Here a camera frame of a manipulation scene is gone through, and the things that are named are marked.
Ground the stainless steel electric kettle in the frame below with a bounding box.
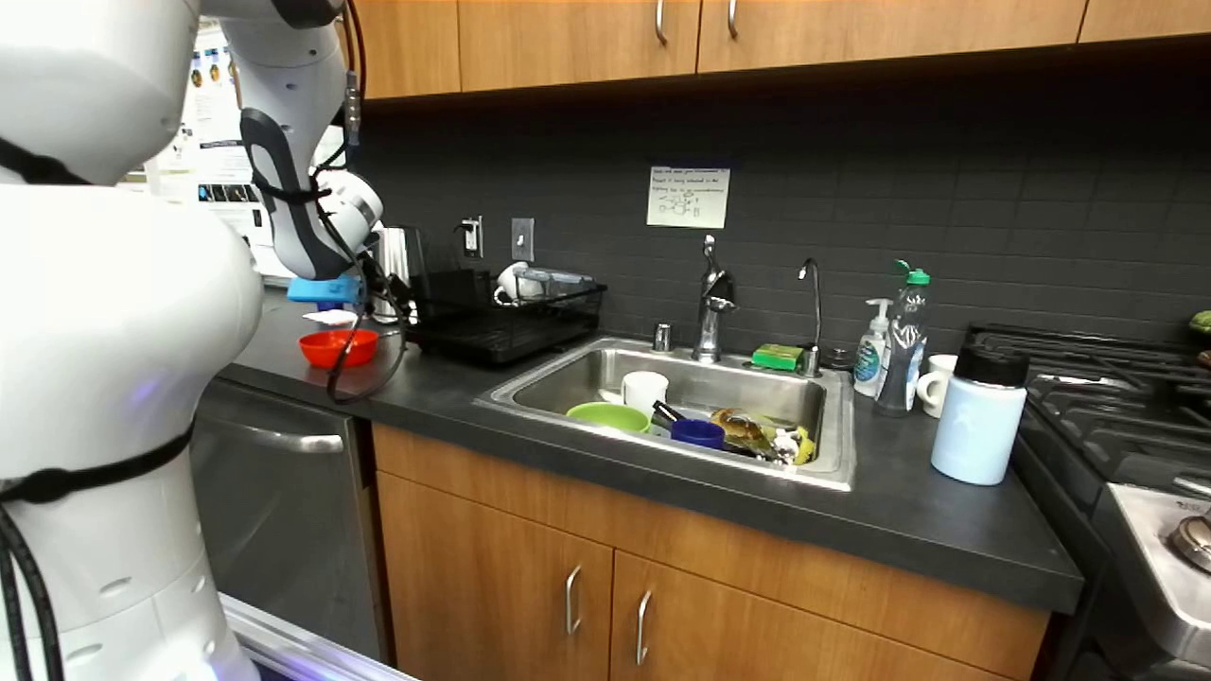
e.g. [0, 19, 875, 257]
[371, 226, 414, 327]

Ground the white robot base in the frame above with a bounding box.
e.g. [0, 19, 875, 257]
[0, 0, 261, 681]

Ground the blue dish in sink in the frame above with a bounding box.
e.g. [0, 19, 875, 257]
[671, 422, 722, 449]

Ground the white mug on counter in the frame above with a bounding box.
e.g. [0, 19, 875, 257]
[916, 354, 957, 417]

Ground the small chrome water tap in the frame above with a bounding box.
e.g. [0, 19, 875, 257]
[793, 257, 826, 376]

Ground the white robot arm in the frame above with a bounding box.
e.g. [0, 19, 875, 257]
[201, 0, 381, 280]

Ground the stainless steel dishwasher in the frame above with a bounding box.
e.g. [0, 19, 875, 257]
[188, 381, 389, 663]

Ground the green cap dish soap bottle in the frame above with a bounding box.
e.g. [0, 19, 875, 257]
[887, 267, 931, 412]

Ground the clear soap dispenser bottle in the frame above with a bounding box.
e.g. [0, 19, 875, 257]
[855, 299, 889, 399]

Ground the green bowl in sink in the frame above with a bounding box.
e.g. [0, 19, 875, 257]
[563, 400, 652, 437]

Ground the chrome faucet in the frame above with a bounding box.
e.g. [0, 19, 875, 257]
[698, 239, 734, 364]

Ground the green sponge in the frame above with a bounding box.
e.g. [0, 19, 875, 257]
[748, 345, 806, 376]

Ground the paper towel roll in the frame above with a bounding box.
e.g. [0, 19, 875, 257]
[931, 337, 1029, 487]

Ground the stainless steel sink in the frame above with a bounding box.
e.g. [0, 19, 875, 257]
[481, 337, 855, 492]

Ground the white mug in sink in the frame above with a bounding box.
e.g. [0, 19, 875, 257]
[621, 373, 671, 412]

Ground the white paper note on wall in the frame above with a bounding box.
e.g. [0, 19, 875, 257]
[648, 168, 729, 230]

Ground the black gas stove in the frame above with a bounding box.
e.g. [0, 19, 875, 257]
[960, 321, 1211, 681]

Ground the black drying rack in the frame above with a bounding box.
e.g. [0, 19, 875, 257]
[415, 269, 606, 369]

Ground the orange bowl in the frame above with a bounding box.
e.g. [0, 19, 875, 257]
[298, 331, 377, 373]

